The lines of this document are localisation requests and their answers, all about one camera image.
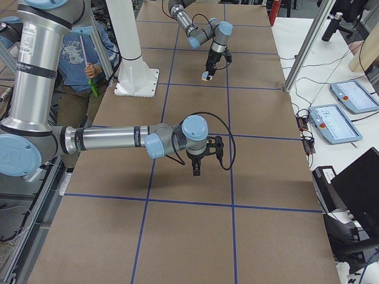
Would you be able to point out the orange black electronics board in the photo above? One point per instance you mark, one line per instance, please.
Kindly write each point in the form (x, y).
(302, 119)

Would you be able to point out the red fire extinguisher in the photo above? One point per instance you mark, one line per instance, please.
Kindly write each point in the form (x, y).
(275, 7)

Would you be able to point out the black desktop box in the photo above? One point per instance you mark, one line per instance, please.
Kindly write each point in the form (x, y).
(328, 197)

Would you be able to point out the white camera mast with base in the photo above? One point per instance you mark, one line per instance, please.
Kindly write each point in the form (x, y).
(135, 78)

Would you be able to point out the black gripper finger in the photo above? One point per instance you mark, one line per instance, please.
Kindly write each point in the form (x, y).
(196, 169)
(210, 74)

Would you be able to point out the aluminium frame post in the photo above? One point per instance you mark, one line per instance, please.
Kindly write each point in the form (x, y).
(308, 42)

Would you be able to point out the near blue teach pendant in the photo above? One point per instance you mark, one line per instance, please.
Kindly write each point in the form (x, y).
(333, 124)

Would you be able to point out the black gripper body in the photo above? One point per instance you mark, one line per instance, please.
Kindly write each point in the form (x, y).
(196, 160)
(212, 57)

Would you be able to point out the blue teach pendant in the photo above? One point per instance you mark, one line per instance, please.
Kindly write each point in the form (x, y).
(354, 96)
(333, 124)

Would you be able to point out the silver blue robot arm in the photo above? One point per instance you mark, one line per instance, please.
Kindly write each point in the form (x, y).
(58, 84)
(216, 30)

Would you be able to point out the green tool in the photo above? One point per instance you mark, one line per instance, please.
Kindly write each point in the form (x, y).
(93, 87)

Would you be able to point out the person in blue shirt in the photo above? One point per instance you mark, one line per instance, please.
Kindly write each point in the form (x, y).
(79, 61)

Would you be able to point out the blue cream call bell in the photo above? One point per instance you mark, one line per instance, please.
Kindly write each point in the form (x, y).
(203, 76)

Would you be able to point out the black cylinder bottle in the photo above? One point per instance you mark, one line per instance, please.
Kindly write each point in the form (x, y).
(332, 27)

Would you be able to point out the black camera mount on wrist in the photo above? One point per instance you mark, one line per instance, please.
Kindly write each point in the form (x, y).
(228, 56)
(215, 146)

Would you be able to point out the far blue teach pendant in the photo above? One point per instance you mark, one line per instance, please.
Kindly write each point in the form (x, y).
(354, 96)

